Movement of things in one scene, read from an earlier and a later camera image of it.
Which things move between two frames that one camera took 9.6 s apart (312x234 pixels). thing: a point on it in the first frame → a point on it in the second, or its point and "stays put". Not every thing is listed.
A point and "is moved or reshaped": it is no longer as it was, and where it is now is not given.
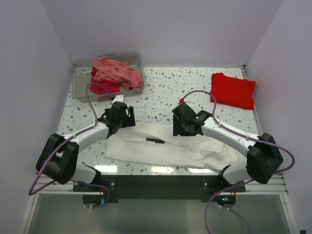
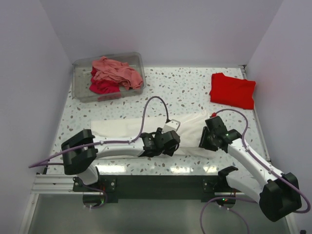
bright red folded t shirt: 235,92 stays put
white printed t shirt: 155,144 is moved or reshaped
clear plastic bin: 100,78 stays put
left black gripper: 129,121 → 169,151
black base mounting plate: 205,187 stays put
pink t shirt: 120,72 stays put
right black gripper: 176,129 → 203,144
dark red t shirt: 101,86 stays put
